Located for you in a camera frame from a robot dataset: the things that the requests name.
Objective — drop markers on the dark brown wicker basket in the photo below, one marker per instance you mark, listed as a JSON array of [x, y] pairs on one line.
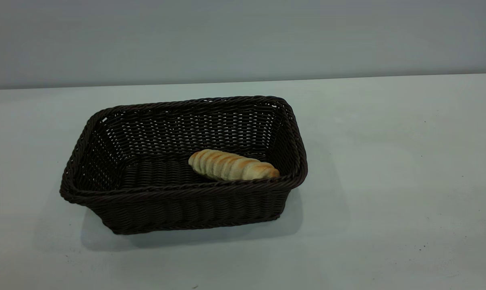
[[166, 209]]

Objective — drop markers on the striped orange bread roll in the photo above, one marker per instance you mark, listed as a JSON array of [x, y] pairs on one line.
[[232, 166]]

